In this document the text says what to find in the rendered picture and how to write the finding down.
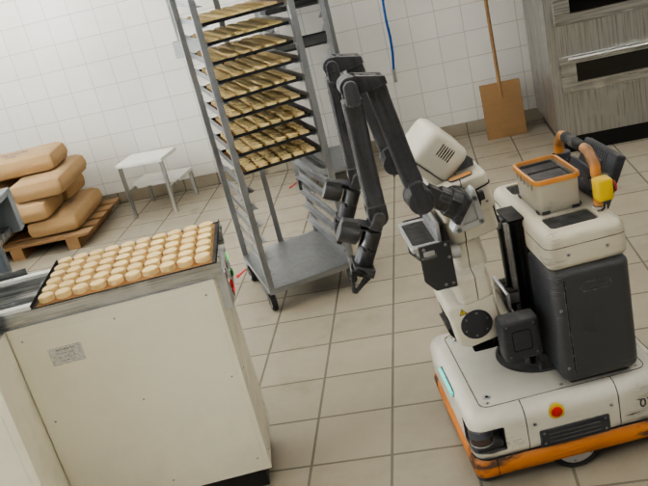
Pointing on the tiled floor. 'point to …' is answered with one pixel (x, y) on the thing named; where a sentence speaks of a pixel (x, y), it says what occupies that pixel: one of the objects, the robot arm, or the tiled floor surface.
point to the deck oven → (590, 67)
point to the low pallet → (18, 247)
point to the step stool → (154, 175)
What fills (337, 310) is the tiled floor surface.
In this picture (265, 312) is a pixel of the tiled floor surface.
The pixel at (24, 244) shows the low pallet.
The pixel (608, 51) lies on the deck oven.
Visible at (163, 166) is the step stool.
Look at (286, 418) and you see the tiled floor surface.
